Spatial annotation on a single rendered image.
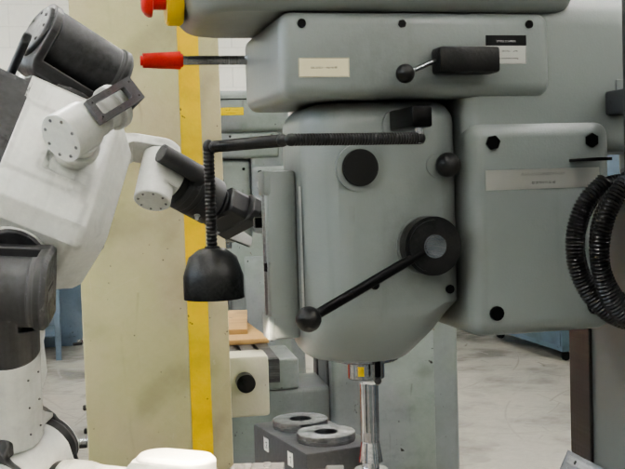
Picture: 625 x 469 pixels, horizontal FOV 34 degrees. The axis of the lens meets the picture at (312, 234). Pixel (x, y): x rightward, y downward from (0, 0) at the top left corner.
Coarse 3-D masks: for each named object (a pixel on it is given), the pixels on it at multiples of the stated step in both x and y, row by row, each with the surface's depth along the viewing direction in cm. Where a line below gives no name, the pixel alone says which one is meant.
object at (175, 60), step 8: (144, 56) 133; (152, 56) 133; (160, 56) 133; (168, 56) 134; (176, 56) 134; (184, 56) 135; (192, 56) 135; (200, 56) 135; (208, 56) 136; (216, 56) 136; (224, 56) 136; (232, 56) 136; (240, 56) 136; (144, 64) 133; (152, 64) 133; (160, 64) 134; (168, 64) 134; (176, 64) 134; (184, 64) 135; (192, 64) 135; (200, 64) 135; (208, 64) 136; (216, 64) 136; (224, 64) 136; (232, 64) 137; (240, 64) 137
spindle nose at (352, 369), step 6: (348, 366) 132; (354, 366) 131; (360, 366) 130; (366, 366) 130; (372, 366) 130; (348, 372) 132; (354, 372) 131; (366, 372) 130; (372, 372) 130; (384, 372) 132; (354, 378) 131; (360, 378) 130; (366, 378) 130; (372, 378) 130
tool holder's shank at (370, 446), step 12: (360, 384) 132; (372, 384) 131; (360, 396) 132; (372, 396) 132; (360, 408) 133; (372, 408) 132; (372, 420) 132; (372, 432) 132; (372, 444) 132; (360, 456) 132; (372, 456) 132; (372, 468) 132
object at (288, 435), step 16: (288, 416) 168; (304, 416) 168; (320, 416) 168; (256, 432) 169; (272, 432) 163; (288, 432) 163; (304, 432) 157; (320, 432) 159; (336, 432) 158; (352, 432) 156; (256, 448) 169; (272, 448) 162; (288, 448) 156; (304, 448) 153; (320, 448) 153; (336, 448) 152; (352, 448) 153; (288, 464) 156; (304, 464) 150; (320, 464) 151; (336, 464) 152; (352, 464) 153
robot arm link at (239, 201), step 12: (216, 180) 186; (216, 192) 184; (228, 192) 188; (240, 192) 189; (204, 204) 183; (228, 204) 186; (240, 204) 187; (252, 204) 188; (192, 216) 185; (204, 216) 185; (228, 216) 187; (240, 216) 187; (252, 216) 187; (228, 228) 191; (240, 228) 190
